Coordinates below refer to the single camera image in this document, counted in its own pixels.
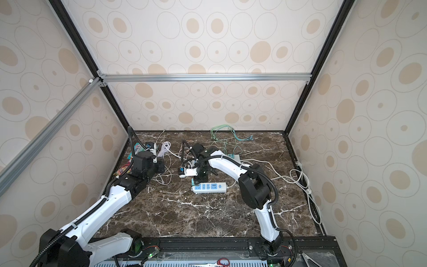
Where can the red handled scissors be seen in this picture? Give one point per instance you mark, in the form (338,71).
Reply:
(223,262)

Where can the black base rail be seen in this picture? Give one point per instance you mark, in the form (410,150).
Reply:
(242,252)

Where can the diagonal aluminium rail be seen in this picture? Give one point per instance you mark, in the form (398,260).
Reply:
(15,168)

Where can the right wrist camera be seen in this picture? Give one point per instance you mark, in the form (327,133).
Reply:
(185,172)

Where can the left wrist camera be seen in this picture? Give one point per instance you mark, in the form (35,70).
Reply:
(152,147)

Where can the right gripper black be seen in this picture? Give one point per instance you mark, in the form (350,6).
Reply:
(200,179)

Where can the horizontal aluminium rail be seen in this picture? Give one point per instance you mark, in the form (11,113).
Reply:
(210,77)

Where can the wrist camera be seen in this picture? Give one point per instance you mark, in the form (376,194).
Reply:
(152,147)
(185,172)

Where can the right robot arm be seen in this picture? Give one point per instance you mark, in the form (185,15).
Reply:
(257,191)

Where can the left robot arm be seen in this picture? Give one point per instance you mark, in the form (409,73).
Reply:
(72,245)

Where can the orange Fox's candy bag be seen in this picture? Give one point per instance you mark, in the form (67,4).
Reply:
(120,171)

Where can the teal candy bag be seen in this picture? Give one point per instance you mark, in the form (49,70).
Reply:
(138,147)

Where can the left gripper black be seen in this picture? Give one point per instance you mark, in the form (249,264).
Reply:
(160,162)

